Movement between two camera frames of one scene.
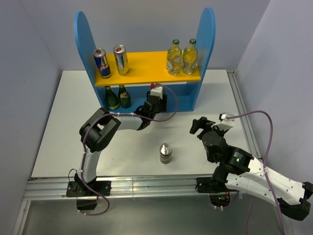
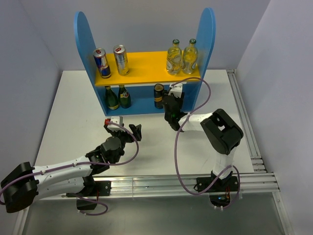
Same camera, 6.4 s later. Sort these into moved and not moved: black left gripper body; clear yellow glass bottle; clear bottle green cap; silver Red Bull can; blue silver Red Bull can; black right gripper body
Moved: black left gripper body; black right gripper body
Not moved: blue silver Red Bull can; clear bottle green cap; silver Red Bull can; clear yellow glass bottle
